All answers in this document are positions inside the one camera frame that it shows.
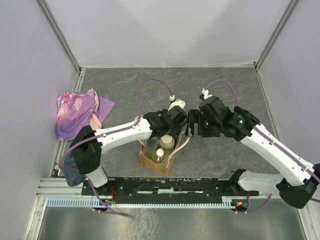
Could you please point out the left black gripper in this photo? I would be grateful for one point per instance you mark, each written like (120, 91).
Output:
(176, 131)

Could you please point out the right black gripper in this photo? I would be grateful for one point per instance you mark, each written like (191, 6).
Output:
(200, 131)

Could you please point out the burlap watermelon canvas bag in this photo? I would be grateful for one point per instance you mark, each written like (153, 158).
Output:
(164, 167)

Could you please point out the pink purple cloth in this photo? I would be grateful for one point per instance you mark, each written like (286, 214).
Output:
(79, 109)

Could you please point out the dark blue towel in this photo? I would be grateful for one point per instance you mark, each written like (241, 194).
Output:
(71, 173)

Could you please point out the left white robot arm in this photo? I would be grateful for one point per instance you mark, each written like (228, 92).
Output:
(89, 145)

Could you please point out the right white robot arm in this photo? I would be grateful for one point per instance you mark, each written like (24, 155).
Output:
(297, 179)

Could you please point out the green bottle white cap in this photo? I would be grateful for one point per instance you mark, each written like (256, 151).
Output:
(167, 142)

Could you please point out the clear square bottle grey cap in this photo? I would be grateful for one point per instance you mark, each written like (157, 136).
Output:
(150, 147)

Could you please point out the clear yellow bottle white cap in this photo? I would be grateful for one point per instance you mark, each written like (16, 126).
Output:
(160, 155)

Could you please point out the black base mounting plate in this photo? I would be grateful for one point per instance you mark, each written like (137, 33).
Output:
(125, 186)

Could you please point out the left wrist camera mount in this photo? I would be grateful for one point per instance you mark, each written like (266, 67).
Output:
(176, 102)

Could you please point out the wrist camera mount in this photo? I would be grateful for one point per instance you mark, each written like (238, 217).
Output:
(204, 94)
(176, 102)

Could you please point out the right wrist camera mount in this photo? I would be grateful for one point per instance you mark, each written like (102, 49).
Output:
(204, 94)

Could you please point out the right aluminium frame post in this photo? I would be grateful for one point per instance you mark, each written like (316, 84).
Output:
(276, 33)

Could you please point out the aluminium frame post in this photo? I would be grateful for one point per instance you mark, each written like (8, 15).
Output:
(276, 33)
(44, 7)

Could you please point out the aluminium front rail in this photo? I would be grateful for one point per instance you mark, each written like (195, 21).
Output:
(60, 187)

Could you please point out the left aluminium frame post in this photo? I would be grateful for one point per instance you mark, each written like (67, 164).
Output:
(44, 7)

